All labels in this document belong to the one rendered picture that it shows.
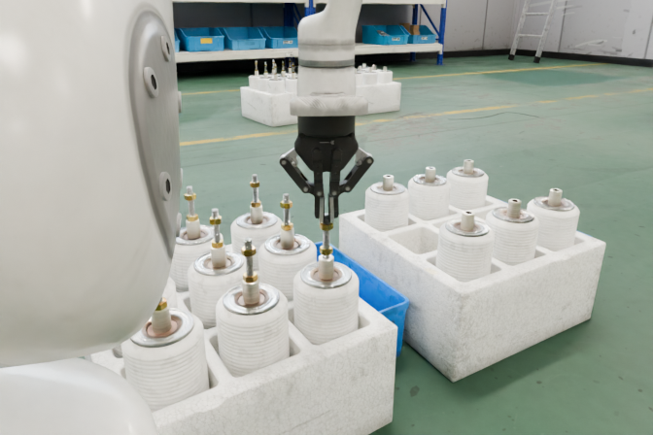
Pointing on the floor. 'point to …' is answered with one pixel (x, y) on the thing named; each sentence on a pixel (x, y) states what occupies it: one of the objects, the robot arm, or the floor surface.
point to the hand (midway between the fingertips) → (326, 208)
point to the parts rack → (326, 3)
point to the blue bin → (376, 293)
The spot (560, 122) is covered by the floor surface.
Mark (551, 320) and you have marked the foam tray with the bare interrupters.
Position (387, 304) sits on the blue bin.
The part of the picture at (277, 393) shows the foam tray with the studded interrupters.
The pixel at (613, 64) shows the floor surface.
